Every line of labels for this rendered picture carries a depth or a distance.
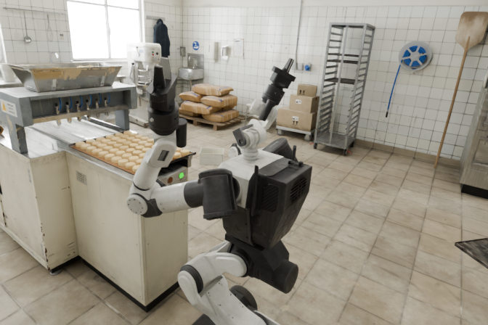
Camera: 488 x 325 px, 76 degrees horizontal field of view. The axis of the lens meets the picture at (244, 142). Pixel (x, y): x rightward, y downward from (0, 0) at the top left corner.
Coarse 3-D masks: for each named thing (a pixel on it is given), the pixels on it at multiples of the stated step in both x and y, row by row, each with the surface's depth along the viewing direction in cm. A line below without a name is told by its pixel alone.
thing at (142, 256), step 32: (96, 192) 175; (128, 192) 156; (96, 224) 184; (128, 224) 163; (160, 224) 168; (96, 256) 194; (128, 256) 171; (160, 256) 174; (128, 288) 179; (160, 288) 180
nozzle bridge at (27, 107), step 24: (0, 96) 174; (24, 96) 162; (48, 96) 171; (72, 96) 190; (96, 96) 203; (120, 96) 218; (24, 120) 164; (48, 120) 177; (120, 120) 231; (24, 144) 176
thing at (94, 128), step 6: (66, 120) 239; (72, 120) 233; (84, 120) 227; (78, 126) 230; (84, 126) 225; (90, 126) 220; (96, 126) 216; (102, 126) 216; (96, 132) 218; (102, 132) 213; (108, 132) 209; (114, 132) 205; (120, 132) 206; (174, 162) 177; (180, 162) 174; (186, 162) 171
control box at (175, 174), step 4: (180, 168) 170; (184, 168) 170; (172, 172) 165; (176, 172) 165; (180, 172) 167; (184, 172) 170; (160, 176) 159; (164, 176) 159; (168, 176) 161; (172, 176) 163; (176, 176) 166; (184, 176) 171; (160, 180) 156; (164, 180) 159; (172, 180) 163; (176, 180) 166; (180, 180) 169; (184, 180) 171; (168, 184) 162; (172, 184) 164
